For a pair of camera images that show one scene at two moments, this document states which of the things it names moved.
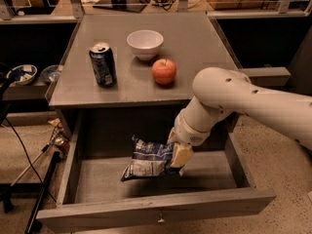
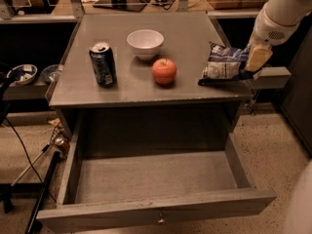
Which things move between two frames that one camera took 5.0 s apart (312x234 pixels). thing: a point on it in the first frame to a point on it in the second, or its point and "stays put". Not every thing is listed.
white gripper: [189, 133] to [268, 29]
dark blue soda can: [103, 63] stays put
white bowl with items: [21, 75] stays put
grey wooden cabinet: [130, 76] stays put
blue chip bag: [147, 159] to [224, 62]
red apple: [164, 71] stays put
